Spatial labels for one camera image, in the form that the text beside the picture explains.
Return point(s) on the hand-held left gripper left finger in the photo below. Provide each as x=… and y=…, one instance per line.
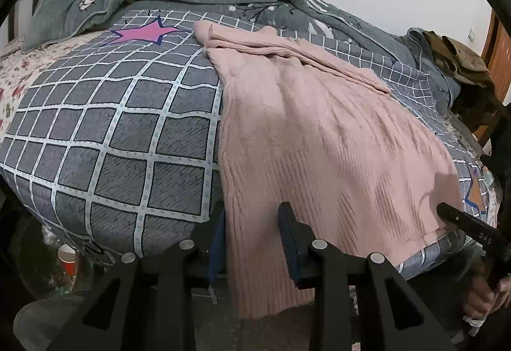
x=216, y=249

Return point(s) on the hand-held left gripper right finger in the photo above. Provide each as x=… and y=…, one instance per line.
x=286, y=233

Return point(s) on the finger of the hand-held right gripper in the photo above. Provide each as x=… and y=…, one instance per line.
x=467, y=223

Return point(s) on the pink knit sweater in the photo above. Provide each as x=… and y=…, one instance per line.
x=319, y=135

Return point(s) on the olive brown clothes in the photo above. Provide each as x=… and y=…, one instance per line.
x=467, y=63

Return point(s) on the person's right hand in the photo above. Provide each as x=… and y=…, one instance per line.
x=481, y=301

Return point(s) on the red paper cup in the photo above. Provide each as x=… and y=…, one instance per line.
x=66, y=265

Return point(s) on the grey checked quilt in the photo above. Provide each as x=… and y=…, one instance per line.
x=119, y=127

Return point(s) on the brown wooden door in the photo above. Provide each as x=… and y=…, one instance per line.
x=501, y=55

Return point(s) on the floral bed sheet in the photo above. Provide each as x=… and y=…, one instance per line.
x=16, y=71

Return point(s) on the white wall switch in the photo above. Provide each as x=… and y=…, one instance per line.
x=471, y=33

